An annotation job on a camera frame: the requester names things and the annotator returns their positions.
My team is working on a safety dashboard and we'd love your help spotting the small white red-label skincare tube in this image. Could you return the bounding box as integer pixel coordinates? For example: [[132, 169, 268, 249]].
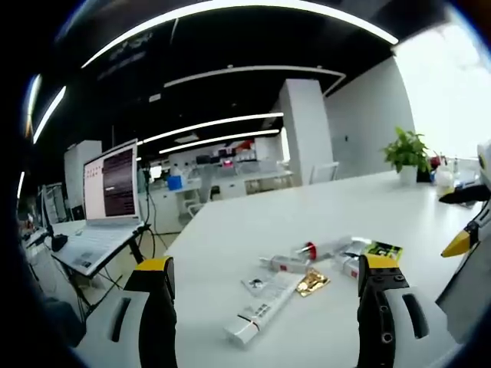
[[258, 254, 309, 274]]

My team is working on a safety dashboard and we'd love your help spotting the gold skincare sachet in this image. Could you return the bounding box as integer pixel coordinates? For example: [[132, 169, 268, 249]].
[[294, 267, 331, 297]]

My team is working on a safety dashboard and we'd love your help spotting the grey office chair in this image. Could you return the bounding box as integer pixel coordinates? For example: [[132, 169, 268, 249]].
[[183, 165, 214, 225]]

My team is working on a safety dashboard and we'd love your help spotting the white lab counter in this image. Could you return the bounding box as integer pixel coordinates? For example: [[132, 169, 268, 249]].
[[149, 168, 296, 202]]

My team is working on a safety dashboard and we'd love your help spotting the green black skincare sachet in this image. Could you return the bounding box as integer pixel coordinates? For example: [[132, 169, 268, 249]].
[[363, 239, 404, 262]]

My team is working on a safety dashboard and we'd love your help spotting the green plant in white pot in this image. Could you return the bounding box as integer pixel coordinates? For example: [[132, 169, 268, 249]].
[[382, 126, 432, 187]]

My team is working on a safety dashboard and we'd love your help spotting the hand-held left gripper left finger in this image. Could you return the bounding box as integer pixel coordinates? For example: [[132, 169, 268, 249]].
[[85, 257, 179, 368]]

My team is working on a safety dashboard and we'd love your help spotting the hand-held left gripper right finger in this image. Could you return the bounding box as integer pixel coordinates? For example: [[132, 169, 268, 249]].
[[356, 253, 431, 368]]

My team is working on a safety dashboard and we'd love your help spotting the silver skincare tube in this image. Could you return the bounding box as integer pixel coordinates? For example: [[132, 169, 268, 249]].
[[340, 235, 374, 255]]

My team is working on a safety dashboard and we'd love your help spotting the clear plastic jar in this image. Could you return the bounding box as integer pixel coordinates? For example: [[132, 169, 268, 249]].
[[434, 167, 456, 197]]

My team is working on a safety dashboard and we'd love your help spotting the large white skincare tube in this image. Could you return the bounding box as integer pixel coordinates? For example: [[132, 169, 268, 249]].
[[223, 271, 305, 352]]

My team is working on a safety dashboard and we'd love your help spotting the red-capped clear skincare tube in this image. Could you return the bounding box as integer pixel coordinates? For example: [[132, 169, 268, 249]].
[[292, 235, 354, 264]]

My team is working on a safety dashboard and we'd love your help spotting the white chair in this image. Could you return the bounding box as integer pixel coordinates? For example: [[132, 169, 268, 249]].
[[308, 161, 341, 186]]

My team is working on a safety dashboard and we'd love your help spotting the black laptop stand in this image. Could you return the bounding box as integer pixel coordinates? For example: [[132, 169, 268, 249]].
[[57, 222, 158, 307]]

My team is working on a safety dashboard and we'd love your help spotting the white open laptop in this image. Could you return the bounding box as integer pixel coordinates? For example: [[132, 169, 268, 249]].
[[51, 138, 146, 277]]

